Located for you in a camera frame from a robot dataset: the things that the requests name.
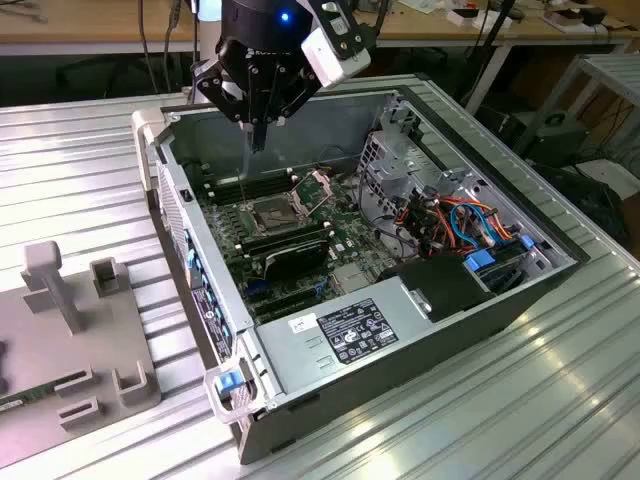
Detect black office chair base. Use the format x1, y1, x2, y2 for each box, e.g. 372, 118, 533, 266
53, 49, 151, 99

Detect grey parts rack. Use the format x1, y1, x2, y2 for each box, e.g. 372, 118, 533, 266
0, 239, 164, 457

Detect open grey PC case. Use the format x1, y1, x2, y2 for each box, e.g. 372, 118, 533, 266
130, 84, 592, 466

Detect orange power wire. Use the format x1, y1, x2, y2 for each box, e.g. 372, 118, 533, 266
394, 197, 519, 259

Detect pale grey case handle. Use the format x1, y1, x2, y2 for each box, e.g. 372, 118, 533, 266
202, 367, 264, 426
130, 109, 174, 194

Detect green RAM stick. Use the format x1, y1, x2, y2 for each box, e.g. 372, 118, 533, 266
0, 368, 87, 414

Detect black looped wire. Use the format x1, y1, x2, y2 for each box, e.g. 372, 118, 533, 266
355, 169, 421, 259

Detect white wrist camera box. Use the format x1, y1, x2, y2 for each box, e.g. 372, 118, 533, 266
299, 25, 373, 92

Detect silver chipset heatsink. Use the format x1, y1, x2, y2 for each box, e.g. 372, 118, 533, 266
332, 263, 372, 295

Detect silver metal drive cage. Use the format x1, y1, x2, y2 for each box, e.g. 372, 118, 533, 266
355, 92, 444, 204

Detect blue case latch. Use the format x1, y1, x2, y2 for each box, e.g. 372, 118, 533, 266
214, 372, 245, 397

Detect black empty RAM slot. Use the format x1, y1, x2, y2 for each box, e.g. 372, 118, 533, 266
202, 167, 296, 194
208, 177, 299, 205

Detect black graphics card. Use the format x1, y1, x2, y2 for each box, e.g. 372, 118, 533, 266
259, 238, 332, 282

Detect grey metal frame shelf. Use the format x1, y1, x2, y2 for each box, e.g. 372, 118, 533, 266
513, 52, 640, 166

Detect thin cable with plug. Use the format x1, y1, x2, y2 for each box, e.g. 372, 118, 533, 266
162, 0, 184, 99

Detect thin wire locking lever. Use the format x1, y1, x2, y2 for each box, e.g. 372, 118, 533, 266
237, 149, 249, 208

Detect light wooden desk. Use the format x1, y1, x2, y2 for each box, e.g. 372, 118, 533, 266
0, 0, 199, 57
372, 0, 637, 119

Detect CPU socket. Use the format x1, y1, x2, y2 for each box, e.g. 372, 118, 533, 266
238, 192, 305, 237

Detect black expansion slot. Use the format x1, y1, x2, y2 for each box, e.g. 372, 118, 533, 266
253, 297, 324, 321
247, 285, 321, 307

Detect blue data wire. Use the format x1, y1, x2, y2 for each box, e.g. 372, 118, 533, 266
448, 199, 501, 249

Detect thick black camera cable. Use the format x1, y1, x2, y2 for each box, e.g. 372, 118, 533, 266
368, 0, 389, 39

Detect black plastic drive cover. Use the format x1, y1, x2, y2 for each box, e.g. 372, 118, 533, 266
375, 251, 497, 325

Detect brown cardboard piece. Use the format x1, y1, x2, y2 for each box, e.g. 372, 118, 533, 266
542, 9, 589, 35

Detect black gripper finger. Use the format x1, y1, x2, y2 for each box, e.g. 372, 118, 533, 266
194, 56, 260, 152
258, 63, 322, 152

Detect blue disk carrier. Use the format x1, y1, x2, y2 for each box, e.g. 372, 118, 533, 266
462, 249, 536, 296

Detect black installed RAM stick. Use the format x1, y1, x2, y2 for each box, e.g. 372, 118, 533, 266
233, 219, 333, 249
239, 227, 336, 255

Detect black box with handle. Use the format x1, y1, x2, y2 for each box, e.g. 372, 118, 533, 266
519, 112, 592, 169

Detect green motherboard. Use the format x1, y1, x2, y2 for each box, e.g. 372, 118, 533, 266
192, 159, 404, 326

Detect black bag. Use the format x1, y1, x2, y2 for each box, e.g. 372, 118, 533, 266
534, 164, 632, 246

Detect silver power supply unit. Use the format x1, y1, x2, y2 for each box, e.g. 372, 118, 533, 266
253, 277, 432, 397

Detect white cardboard box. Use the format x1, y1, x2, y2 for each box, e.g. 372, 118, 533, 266
446, 5, 514, 30

